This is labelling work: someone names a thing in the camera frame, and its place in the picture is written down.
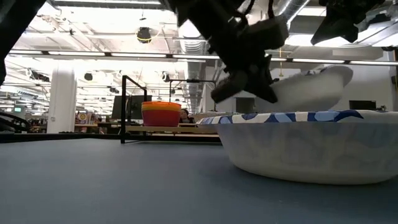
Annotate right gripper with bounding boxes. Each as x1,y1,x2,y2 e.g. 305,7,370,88
310,0,386,46

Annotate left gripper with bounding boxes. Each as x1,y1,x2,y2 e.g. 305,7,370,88
210,29,279,105

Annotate blue patterned paper bowl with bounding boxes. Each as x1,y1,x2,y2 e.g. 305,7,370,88
253,64,354,113

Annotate orange plastic bowl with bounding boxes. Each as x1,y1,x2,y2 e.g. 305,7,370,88
141,101,182,109

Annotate blue patterned white plate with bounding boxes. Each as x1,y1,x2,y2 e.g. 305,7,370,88
197,109,398,186

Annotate person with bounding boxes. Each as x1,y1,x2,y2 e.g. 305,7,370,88
178,108,196,124

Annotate black computer monitor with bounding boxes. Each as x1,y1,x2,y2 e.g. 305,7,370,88
111,95,153,121
348,100,377,111

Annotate ceiling light strip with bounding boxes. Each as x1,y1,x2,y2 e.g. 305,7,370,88
7,49,398,67

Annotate blue table mat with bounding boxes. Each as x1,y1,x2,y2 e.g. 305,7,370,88
0,138,398,224

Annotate round target board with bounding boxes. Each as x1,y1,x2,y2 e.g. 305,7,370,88
76,112,91,125

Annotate white round column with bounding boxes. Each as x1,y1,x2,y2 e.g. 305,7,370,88
46,63,78,134

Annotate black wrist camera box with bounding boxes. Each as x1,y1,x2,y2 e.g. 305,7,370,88
245,16,290,52

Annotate silver ventilation duct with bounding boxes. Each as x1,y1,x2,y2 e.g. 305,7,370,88
178,18,218,113

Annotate black dome ceiling camera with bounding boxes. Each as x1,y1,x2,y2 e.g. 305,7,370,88
136,26,153,44

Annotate black metal shelf frame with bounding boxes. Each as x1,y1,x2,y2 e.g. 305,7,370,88
120,74,218,144

